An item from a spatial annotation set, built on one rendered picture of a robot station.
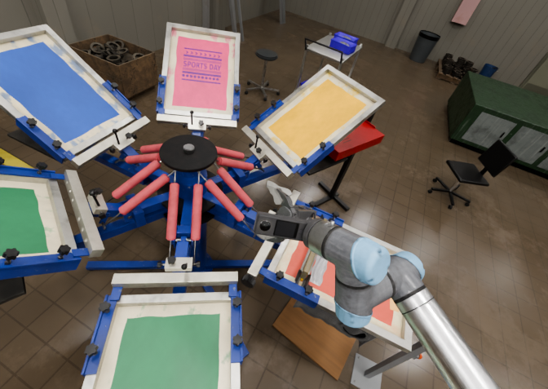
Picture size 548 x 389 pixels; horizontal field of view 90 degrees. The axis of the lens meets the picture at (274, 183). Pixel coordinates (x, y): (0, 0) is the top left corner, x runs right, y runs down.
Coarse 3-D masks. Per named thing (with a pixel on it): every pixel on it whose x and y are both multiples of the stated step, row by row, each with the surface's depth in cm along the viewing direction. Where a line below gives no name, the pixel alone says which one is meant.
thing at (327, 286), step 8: (296, 248) 165; (296, 256) 161; (304, 256) 162; (296, 264) 157; (328, 264) 161; (288, 272) 153; (296, 272) 154; (328, 272) 157; (328, 280) 154; (320, 288) 150; (328, 288) 151; (384, 304) 150; (376, 312) 146; (384, 312) 147; (392, 312) 147; (384, 320) 144
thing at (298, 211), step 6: (282, 210) 66; (288, 210) 64; (294, 210) 65; (300, 210) 65; (306, 210) 66; (312, 210) 68; (294, 216) 64; (300, 216) 65; (306, 216) 66; (312, 216) 69; (312, 222) 59; (318, 222) 60; (306, 228) 59; (306, 234) 59; (306, 240) 59; (306, 246) 61
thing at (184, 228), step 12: (228, 168) 195; (144, 180) 180; (216, 180) 183; (240, 180) 187; (168, 192) 169; (144, 204) 160; (156, 204) 162; (216, 204) 169; (240, 204) 169; (132, 216) 154; (228, 216) 163; (180, 228) 149
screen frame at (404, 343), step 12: (348, 228) 178; (288, 240) 164; (372, 240) 175; (276, 252) 157; (396, 252) 172; (276, 264) 151; (324, 300) 142; (372, 324) 138; (408, 324) 141; (384, 336) 134; (396, 336) 136; (408, 336) 137; (408, 348) 132
